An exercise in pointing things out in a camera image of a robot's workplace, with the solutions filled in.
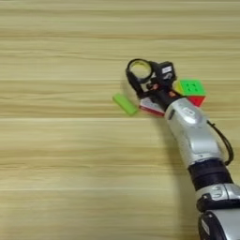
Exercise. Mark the black tape roll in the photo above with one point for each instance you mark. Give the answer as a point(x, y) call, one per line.
point(144, 80)

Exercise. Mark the colourful puzzle cube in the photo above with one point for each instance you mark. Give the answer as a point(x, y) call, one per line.
point(192, 87)

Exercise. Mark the small white red box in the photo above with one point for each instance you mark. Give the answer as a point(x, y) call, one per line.
point(148, 108)

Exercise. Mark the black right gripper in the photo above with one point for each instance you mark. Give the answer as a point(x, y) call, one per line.
point(159, 93)

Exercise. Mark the green rectangular block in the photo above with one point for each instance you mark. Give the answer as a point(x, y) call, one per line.
point(125, 104)

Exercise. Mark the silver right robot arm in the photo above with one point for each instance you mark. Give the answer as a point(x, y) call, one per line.
point(193, 134)

